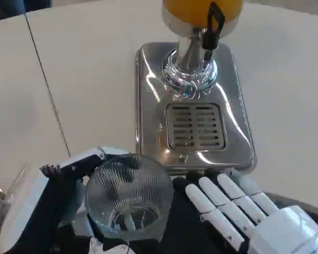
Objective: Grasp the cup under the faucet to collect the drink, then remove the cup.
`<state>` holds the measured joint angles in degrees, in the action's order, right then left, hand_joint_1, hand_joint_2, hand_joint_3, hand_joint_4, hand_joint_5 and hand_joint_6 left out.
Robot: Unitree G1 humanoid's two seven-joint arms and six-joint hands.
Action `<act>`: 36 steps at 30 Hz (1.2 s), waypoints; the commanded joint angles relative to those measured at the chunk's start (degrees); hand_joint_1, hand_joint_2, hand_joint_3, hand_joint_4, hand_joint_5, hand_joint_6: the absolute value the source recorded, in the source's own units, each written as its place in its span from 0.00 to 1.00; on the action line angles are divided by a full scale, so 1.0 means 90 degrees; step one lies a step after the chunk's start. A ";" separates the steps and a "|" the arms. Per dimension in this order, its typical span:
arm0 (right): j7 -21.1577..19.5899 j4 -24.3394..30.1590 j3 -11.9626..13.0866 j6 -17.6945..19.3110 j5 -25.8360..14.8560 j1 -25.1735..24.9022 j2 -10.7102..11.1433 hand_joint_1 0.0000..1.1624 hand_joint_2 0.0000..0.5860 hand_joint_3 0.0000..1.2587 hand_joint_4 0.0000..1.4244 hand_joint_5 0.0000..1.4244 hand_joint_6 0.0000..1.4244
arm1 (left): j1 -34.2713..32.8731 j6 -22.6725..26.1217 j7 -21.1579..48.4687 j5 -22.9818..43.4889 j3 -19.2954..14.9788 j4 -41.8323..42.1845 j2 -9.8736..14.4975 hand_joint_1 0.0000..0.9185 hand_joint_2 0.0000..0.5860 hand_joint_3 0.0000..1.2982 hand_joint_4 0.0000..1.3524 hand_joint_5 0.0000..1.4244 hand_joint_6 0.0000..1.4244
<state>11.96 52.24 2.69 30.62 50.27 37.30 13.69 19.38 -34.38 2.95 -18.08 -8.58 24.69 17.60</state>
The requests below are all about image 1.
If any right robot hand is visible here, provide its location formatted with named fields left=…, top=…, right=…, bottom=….
left=172, top=168, right=318, bottom=254

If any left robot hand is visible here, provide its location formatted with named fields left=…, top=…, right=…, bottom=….
left=0, top=146, right=131, bottom=254

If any clear ribbed glass cup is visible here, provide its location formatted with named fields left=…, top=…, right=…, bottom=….
left=84, top=154, right=174, bottom=242

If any steel drip tray grid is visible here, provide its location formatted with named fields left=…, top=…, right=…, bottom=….
left=166, top=103, right=227, bottom=152

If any steel drink dispenser orange tank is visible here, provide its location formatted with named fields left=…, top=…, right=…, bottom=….
left=134, top=0, right=258, bottom=176

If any black dispenser tap handle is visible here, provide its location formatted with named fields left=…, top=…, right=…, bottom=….
left=202, top=2, right=226, bottom=62

